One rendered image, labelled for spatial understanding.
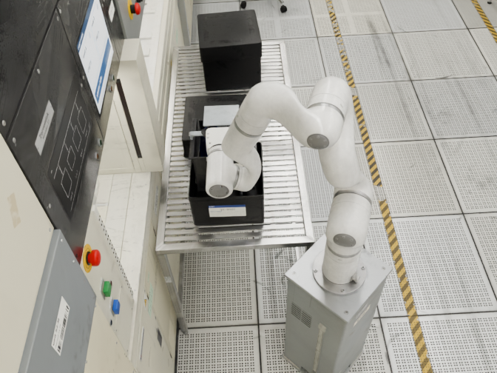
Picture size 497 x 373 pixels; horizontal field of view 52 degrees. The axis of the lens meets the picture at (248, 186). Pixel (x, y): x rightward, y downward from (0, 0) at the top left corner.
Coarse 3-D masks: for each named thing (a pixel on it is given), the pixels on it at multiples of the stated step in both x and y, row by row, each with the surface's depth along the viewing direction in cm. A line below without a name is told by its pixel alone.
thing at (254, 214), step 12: (192, 168) 198; (192, 180) 197; (192, 192) 195; (204, 192) 208; (252, 192) 207; (192, 204) 188; (204, 204) 188; (216, 204) 188; (228, 204) 188; (240, 204) 188; (252, 204) 189; (192, 216) 195; (204, 216) 194; (216, 216) 194; (228, 216) 194; (240, 216) 194; (252, 216) 194
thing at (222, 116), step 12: (204, 108) 177; (216, 108) 177; (228, 108) 176; (192, 120) 188; (204, 120) 173; (216, 120) 173; (228, 120) 173; (192, 132) 180; (192, 144) 180; (192, 156) 176; (204, 168) 179; (204, 180) 184; (240, 192) 191
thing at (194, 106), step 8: (192, 96) 233; (200, 96) 232; (208, 96) 232; (216, 96) 232; (224, 96) 232; (232, 96) 232; (240, 96) 231; (192, 104) 229; (200, 104) 229; (208, 104) 228; (216, 104) 228; (224, 104) 228; (232, 104) 228; (240, 104) 228; (184, 112) 226; (192, 112) 225; (200, 112) 225; (184, 120) 222; (184, 128) 219; (184, 136) 216; (184, 144) 216; (184, 152) 221
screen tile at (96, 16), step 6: (96, 0) 138; (96, 12) 137; (96, 18) 137; (102, 18) 143; (90, 24) 131; (96, 24) 137; (102, 24) 143; (96, 30) 136; (102, 30) 142; (102, 36) 142; (102, 42) 142; (102, 48) 141
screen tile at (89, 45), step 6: (90, 30) 131; (84, 42) 125; (90, 42) 130; (84, 48) 125; (90, 48) 130; (84, 54) 125; (96, 54) 135; (84, 60) 125; (96, 60) 135; (96, 66) 135; (90, 72) 129; (96, 72) 134; (90, 78) 129
